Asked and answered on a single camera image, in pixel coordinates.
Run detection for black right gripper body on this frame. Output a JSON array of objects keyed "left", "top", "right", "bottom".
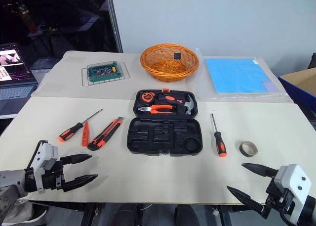
[{"left": 261, "top": 176, "right": 296, "bottom": 220}]

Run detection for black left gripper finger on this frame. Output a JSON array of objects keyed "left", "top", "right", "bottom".
[
  {"left": 63, "top": 174, "right": 99, "bottom": 193},
  {"left": 60, "top": 154, "right": 93, "bottom": 166}
]

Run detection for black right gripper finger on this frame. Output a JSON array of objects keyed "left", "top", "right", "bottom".
[
  {"left": 227, "top": 185, "right": 269, "bottom": 220},
  {"left": 241, "top": 163, "right": 278, "bottom": 179}
]

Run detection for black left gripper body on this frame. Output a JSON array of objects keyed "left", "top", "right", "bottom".
[{"left": 41, "top": 159, "right": 66, "bottom": 191}]

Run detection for small orange test pen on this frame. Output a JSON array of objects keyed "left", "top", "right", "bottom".
[{"left": 81, "top": 121, "right": 90, "bottom": 147}]

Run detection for grey tape roll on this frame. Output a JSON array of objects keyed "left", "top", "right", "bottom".
[{"left": 240, "top": 140, "right": 259, "bottom": 158}]

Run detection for Phillips screwdriver orange black handle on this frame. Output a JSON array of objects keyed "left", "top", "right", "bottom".
[{"left": 58, "top": 108, "right": 104, "bottom": 143}]

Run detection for black orange utility knife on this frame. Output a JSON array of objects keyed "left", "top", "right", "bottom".
[{"left": 87, "top": 117, "right": 124, "bottom": 151}]

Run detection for black rugged case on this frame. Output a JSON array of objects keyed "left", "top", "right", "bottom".
[{"left": 126, "top": 88, "right": 204, "bottom": 158}]

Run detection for dark rounded shape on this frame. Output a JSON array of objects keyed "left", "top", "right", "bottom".
[{"left": 173, "top": 204, "right": 201, "bottom": 226}]

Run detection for blue cardboard box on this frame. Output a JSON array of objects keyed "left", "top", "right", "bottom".
[{"left": 278, "top": 67, "right": 316, "bottom": 104}]

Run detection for green screwdriver bit case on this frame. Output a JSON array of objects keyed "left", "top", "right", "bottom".
[{"left": 86, "top": 60, "right": 122, "bottom": 84}]

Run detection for open laptop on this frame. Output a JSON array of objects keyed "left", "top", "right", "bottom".
[{"left": 0, "top": 44, "right": 39, "bottom": 120}]

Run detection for orange black tape measure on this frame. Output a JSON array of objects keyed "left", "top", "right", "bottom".
[{"left": 140, "top": 91, "right": 157, "bottom": 104}]

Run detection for clear plastic bag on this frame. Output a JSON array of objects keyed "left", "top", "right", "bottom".
[{"left": 194, "top": 47, "right": 290, "bottom": 101}]

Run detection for blue paper pad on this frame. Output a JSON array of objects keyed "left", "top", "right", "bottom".
[{"left": 204, "top": 57, "right": 277, "bottom": 95}]

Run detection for green circuit board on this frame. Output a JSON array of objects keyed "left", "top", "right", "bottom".
[{"left": 81, "top": 61, "right": 131, "bottom": 87}]

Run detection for orange wicker basket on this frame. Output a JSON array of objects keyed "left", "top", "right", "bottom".
[{"left": 140, "top": 43, "right": 200, "bottom": 83}]

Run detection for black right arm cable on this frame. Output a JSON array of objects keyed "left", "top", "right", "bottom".
[{"left": 278, "top": 203, "right": 297, "bottom": 226}]

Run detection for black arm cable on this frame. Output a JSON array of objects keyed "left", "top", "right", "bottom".
[
  {"left": 278, "top": 203, "right": 297, "bottom": 226},
  {"left": 25, "top": 139, "right": 48, "bottom": 170}
]

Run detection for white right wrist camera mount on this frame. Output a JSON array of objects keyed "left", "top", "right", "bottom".
[{"left": 274, "top": 164, "right": 313, "bottom": 219}]

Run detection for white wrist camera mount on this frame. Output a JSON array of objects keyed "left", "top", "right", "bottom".
[
  {"left": 31, "top": 140, "right": 60, "bottom": 194},
  {"left": 274, "top": 164, "right": 313, "bottom": 219}
]

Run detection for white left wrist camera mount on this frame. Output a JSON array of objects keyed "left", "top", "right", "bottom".
[{"left": 31, "top": 140, "right": 60, "bottom": 194}]

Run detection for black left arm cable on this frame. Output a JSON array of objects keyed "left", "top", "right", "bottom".
[{"left": 25, "top": 139, "right": 48, "bottom": 170}]

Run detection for orange handled pliers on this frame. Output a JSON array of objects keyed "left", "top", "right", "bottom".
[{"left": 137, "top": 104, "right": 174, "bottom": 115}]

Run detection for claw hammer orange black handle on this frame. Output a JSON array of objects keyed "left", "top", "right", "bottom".
[{"left": 157, "top": 92, "right": 197, "bottom": 117}]

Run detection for aluminium frame post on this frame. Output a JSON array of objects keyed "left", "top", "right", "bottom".
[{"left": 103, "top": 0, "right": 123, "bottom": 53}]

